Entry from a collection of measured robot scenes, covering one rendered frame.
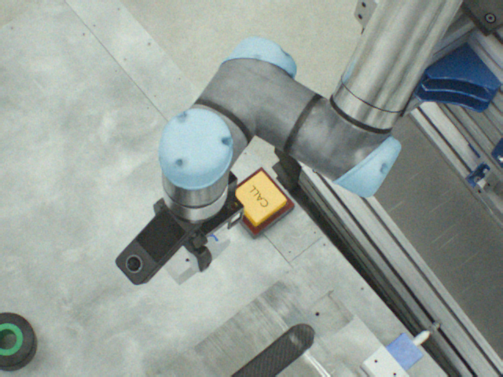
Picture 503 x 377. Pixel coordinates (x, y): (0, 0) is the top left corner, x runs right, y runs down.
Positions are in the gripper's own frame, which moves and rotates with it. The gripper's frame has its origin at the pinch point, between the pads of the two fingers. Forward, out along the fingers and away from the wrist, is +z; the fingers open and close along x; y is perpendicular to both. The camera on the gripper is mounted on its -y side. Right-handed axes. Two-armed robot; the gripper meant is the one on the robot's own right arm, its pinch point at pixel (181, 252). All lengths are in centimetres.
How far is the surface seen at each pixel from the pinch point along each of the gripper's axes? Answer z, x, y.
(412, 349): 4.7, -29.5, 16.9
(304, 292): 6.0, -13.7, 10.9
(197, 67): 95, 58, 50
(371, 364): 3.3, -27.5, 10.8
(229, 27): 95, 62, 64
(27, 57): 15.1, 45.0, 3.4
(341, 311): 8.6, -18.8, 13.8
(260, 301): 6.3, -10.9, 5.3
